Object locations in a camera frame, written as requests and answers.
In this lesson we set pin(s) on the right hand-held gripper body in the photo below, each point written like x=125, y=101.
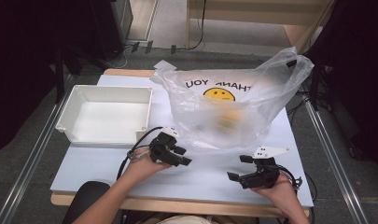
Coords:
x=264, y=175

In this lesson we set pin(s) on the white plastic tray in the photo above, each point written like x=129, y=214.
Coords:
x=109, y=119

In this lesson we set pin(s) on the clear plastic bag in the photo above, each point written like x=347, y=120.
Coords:
x=264, y=84

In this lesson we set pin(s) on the person's left hand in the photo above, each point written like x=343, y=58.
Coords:
x=141, y=168

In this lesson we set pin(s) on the person's right hand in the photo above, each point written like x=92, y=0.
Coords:
x=283, y=193

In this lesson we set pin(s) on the aluminium rail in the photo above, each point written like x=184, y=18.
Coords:
x=34, y=155
x=333, y=155

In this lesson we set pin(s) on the pale blue board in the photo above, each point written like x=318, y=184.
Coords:
x=202, y=180

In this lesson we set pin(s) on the dark cabinet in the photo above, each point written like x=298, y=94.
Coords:
x=112, y=28

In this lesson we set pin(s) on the person's light clothing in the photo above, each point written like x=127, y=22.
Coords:
x=186, y=220

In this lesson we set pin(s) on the black chair armrest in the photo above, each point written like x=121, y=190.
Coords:
x=87, y=199

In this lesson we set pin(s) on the black metal stand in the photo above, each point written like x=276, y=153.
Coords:
x=59, y=77
x=315, y=87

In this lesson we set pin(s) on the wooden shelf frame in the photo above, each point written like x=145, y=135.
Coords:
x=239, y=12

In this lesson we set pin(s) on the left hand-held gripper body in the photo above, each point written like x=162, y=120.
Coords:
x=160, y=146

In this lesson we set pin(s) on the yellow drink carton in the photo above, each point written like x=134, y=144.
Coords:
x=228, y=119

